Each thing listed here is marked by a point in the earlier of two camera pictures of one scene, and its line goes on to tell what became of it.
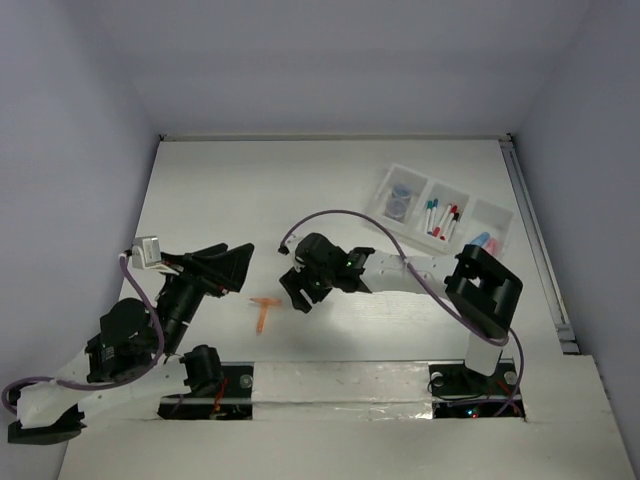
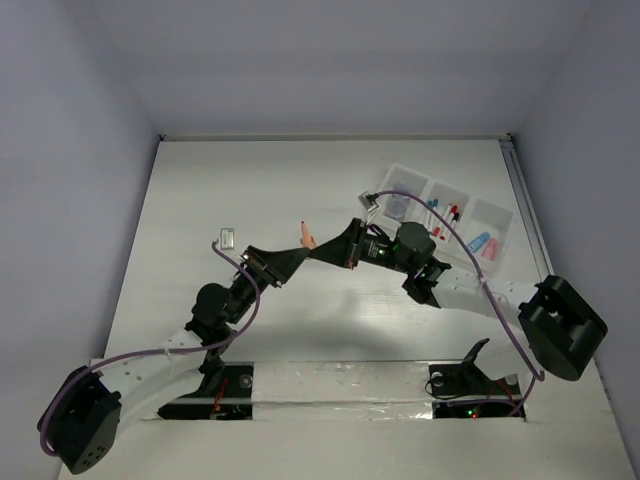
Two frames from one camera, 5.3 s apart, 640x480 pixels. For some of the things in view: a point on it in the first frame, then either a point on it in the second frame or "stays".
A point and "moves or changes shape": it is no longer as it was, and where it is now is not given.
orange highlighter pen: x=263 y=309 moves or changes shape
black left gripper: x=216 y=269 -> x=279 y=266
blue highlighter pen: x=480 y=239 stays
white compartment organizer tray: x=438 y=214 stays
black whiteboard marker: x=455 y=218 stays
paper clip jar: x=396 y=207 stays
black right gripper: x=293 y=282 -> x=339 y=251
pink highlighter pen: x=493 y=246 stays
